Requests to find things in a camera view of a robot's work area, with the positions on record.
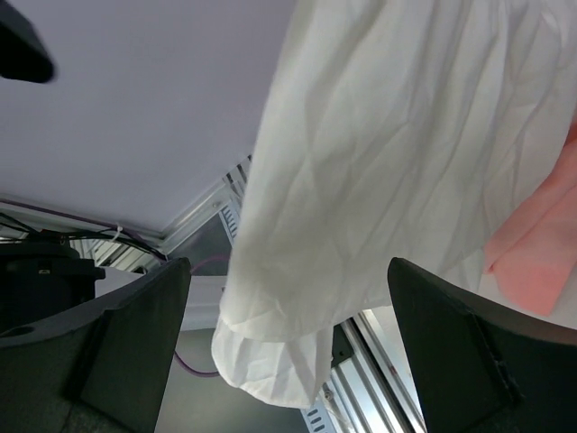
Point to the pink skirt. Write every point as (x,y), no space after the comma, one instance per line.
(533,253)

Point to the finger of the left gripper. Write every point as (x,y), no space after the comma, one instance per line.
(23,54)

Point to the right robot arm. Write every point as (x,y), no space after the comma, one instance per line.
(41,280)

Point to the white skirt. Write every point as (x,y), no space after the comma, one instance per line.
(408,129)

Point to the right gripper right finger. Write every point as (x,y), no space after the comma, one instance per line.
(479,366)

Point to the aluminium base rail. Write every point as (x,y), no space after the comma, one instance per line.
(370,387)

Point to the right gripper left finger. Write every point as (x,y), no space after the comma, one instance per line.
(101,366)

